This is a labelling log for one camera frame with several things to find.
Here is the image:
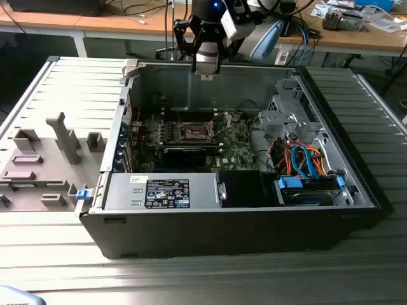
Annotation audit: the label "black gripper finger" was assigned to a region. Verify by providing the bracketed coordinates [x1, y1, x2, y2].
[173, 17, 197, 74]
[193, 27, 223, 75]

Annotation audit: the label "silver green CPU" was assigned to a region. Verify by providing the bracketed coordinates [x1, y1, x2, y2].
[194, 69, 221, 79]

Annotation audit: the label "metal socket cover frame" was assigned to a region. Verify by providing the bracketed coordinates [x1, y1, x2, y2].
[208, 111, 235, 138]

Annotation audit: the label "CPU socket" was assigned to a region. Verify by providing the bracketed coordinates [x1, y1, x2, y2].
[179, 121, 213, 142]

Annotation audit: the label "CPU cooler heatsink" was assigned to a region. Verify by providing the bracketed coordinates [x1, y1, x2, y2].
[321, 8, 343, 32]

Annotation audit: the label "white label tag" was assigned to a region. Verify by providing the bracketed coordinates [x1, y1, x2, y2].
[273, 50, 291, 65]

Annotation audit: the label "black upright box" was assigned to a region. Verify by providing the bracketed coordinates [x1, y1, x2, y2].
[279, 12, 297, 37]

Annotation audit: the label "metal drive cage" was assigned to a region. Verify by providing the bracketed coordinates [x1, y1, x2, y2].
[256, 78, 324, 144]

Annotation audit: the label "wooden desk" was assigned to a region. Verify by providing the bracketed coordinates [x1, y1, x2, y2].
[0, 0, 193, 58]
[276, 0, 407, 60]

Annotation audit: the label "green motherboard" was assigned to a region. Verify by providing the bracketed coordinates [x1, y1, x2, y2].
[136, 109, 259, 174]

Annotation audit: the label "black graphics card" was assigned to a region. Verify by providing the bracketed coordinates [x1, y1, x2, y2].
[162, 145, 208, 166]

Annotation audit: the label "printed paper leaflet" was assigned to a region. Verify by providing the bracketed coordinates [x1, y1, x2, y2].
[310, 2, 333, 18]

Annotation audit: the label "black flat device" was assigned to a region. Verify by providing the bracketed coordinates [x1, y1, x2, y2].
[6, 0, 103, 17]

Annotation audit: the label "grey metal device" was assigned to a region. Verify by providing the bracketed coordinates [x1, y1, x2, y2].
[340, 11, 366, 32]

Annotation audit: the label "grey power supply unit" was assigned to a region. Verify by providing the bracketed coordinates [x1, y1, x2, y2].
[102, 173, 223, 211]

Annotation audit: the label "hard disk in blue carrier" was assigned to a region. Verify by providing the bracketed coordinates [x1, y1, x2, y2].
[275, 175, 347, 207]

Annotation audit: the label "blue cardboard box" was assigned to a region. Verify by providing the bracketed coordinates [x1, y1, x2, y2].
[354, 0, 396, 11]

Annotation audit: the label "clear plastic bag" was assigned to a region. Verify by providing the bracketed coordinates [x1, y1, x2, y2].
[365, 17, 406, 33]

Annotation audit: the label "black open PC case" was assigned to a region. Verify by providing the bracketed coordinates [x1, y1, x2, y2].
[74, 59, 395, 260]

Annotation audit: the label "grey parts rack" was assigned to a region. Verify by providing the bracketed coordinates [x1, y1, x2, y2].
[0, 111, 108, 213]

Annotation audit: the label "pale rounded device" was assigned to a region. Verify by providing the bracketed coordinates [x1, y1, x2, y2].
[0, 285, 45, 305]

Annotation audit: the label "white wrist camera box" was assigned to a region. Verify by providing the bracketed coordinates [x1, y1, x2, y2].
[221, 9, 248, 41]

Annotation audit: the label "black round cable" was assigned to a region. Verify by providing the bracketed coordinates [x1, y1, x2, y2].
[234, 99, 260, 112]

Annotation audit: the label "beige plastic bracket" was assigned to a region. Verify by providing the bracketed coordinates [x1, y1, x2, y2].
[121, 58, 141, 80]

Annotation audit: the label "blue cable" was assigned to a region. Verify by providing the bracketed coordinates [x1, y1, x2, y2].
[296, 24, 312, 64]

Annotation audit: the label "orange power wires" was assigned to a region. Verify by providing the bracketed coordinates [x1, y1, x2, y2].
[272, 142, 330, 177]

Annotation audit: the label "blue data wire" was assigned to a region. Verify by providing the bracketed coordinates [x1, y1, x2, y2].
[289, 143, 316, 179]

